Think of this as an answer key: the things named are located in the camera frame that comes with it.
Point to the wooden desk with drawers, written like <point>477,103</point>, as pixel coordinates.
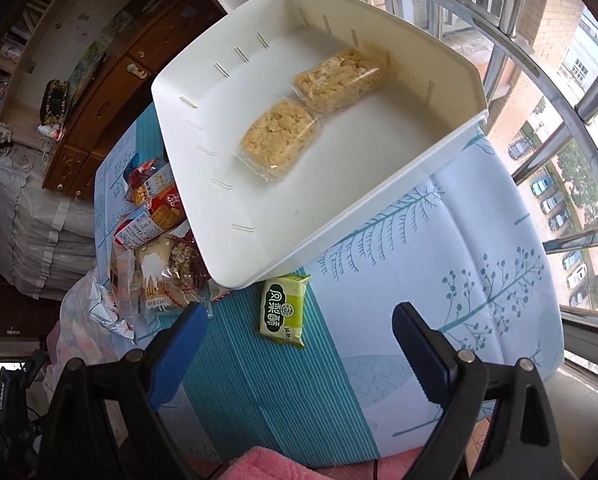
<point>119,90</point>

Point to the red blue cookie roll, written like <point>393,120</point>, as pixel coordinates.
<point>150,219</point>

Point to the peanut cracker clear pack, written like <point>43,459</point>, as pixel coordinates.
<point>339,81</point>

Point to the white red small bottle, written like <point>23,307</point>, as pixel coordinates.
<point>53,132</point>

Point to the walnut snack clear pack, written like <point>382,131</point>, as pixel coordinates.
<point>176,290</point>

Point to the red candy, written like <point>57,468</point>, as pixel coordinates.
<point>150,167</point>

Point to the white plastic storage bin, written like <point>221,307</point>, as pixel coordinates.
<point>362,158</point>

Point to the green pineapple cake pack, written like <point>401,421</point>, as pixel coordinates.
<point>281,309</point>

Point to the square rice cracker pack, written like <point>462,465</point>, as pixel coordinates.
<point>276,140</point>

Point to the mountain print bread bag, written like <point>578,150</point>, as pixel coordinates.
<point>158,284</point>

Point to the pastel floral blanket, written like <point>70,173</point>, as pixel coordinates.
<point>76,335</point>

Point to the orange oats bar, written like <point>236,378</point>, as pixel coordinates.
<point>159,182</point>

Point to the blue patterned tablecloth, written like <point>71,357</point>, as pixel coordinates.
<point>460,247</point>

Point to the blue foil candy pack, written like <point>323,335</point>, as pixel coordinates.
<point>132,177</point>

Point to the black gold ornate box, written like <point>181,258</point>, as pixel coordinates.
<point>54,104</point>

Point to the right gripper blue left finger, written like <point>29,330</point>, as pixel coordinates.
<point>155,378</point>

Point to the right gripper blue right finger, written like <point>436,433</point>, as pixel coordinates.
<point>441,370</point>

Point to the red Lipo biscuit bag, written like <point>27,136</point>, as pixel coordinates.
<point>193,270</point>

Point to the silver foil snack bag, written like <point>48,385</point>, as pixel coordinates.
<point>114,310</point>

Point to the metal window bars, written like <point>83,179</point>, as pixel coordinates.
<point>539,66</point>

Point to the brown soda cracker pack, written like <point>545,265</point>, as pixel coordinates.
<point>126,283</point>

